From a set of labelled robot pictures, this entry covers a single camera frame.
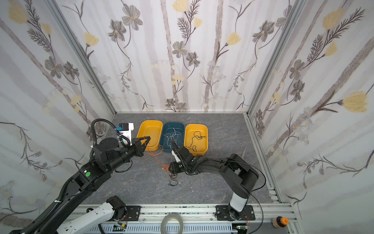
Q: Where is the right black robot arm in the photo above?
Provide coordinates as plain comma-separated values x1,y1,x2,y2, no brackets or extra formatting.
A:
168,144,260,221

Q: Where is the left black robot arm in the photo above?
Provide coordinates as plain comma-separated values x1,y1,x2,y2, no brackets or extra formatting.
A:
12,119,151,234

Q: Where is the right yellow plastic tray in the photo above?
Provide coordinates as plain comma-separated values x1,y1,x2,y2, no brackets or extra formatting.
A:
184,124,208,156

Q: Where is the yellow plastic tray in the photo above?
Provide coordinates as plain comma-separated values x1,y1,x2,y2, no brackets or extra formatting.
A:
184,124,208,156
137,120,163,151

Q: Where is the teal plastic tray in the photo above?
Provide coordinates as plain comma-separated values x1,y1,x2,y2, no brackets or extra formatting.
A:
160,122,185,153

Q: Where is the left yellow plastic tray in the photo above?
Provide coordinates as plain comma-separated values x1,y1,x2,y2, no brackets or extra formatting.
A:
137,120,163,151

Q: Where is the tape roll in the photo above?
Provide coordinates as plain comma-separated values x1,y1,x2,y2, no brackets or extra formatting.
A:
160,213,184,234

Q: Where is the orange capped bottle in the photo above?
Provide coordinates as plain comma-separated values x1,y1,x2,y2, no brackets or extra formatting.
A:
272,216,289,229

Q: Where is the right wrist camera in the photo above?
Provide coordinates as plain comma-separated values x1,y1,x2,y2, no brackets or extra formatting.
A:
171,150,181,163

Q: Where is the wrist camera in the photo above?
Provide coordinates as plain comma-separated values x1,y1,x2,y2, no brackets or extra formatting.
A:
171,150,181,163
116,123,134,142

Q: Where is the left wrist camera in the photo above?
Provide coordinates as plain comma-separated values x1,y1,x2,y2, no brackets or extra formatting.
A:
116,123,134,142

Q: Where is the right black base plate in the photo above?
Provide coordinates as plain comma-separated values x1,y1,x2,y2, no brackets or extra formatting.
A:
215,205,256,221

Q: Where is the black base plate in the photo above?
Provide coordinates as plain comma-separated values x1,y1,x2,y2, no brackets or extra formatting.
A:
215,205,256,221
119,205,141,222

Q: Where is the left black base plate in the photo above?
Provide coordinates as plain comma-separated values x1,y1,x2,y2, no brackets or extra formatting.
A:
119,205,141,222

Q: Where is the aluminium mounting rail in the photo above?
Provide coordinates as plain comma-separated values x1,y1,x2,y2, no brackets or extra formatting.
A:
56,203,303,234

